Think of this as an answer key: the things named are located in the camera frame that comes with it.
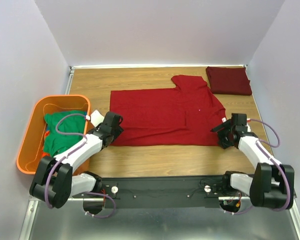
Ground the orange plastic basket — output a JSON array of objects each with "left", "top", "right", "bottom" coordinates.
[{"left": 16, "top": 94, "right": 91, "bottom": 175}]

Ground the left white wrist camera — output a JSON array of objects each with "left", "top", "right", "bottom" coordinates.
[{"left": 85, "top": 109, "right": 105, "bottom": 128}]

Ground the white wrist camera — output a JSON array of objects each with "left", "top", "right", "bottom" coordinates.
[
  {"left": 246, "top": 118, "right": 252, "bottom": 132},
  {"left": 85, "top": 109, "right": 105, "bottom": 128}
]

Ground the green t shirt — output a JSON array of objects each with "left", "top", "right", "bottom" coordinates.
[{"left": 44, "top": 110, "right": 87, "bottom": 157}]

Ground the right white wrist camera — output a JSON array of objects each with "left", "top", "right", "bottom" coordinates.
[{"left": 246, "top": 118, "right": 252, "bottom": 132}]

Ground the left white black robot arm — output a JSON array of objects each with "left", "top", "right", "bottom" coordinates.
[{"left": 29, "top": 110, "right": 124, "bottom": 209}]

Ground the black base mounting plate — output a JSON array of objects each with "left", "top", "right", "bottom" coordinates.
[{"left": 72, "top": 175, "right": 251, "bottom": 210}]

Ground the orange t shirt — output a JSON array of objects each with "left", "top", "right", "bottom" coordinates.
[{"left": 41, "top": 130, "right": 50, "bottom": 158}]

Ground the folded dark red t shirt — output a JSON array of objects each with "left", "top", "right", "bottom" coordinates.
[{"left": 206, "top": 66, "right": 252, "bottom": 96}]

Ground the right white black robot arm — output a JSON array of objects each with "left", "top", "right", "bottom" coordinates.
[{"left": 211, "top": 113, "right": 295, "bottom": 212}]

